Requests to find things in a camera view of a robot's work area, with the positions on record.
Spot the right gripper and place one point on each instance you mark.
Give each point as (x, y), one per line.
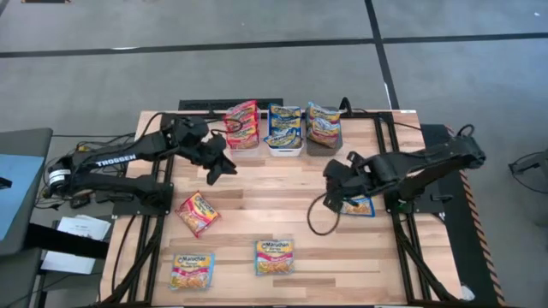
(351, 177)

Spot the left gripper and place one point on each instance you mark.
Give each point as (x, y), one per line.
(210, 149)

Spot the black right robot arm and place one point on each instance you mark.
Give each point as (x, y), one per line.
(428, 158)

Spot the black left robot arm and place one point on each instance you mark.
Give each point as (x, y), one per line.
(115, 160)

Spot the clear plastic bin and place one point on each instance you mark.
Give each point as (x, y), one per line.
(246, 152)

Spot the dark grey plastic bin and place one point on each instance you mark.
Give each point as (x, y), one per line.
(323, 151)

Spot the white plastic bin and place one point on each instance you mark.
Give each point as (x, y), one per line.
(286, 152)

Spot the black hazard striped platform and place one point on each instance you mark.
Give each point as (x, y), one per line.
(462, 239)

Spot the small black controller box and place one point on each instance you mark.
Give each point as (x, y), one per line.
(80, 202)

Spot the white paper sheet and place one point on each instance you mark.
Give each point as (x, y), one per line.
(85, 226)
(64, 263)

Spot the black shelf bar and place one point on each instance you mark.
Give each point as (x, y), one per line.
(64, 241)

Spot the grey side desk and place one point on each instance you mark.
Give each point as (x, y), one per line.
(25, 141)

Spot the blue board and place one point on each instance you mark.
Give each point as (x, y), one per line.
(21, 197)

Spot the small black clip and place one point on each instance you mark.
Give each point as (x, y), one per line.
(5, 183)

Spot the black aluminium table frame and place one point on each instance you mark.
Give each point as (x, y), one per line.
(372, 114)

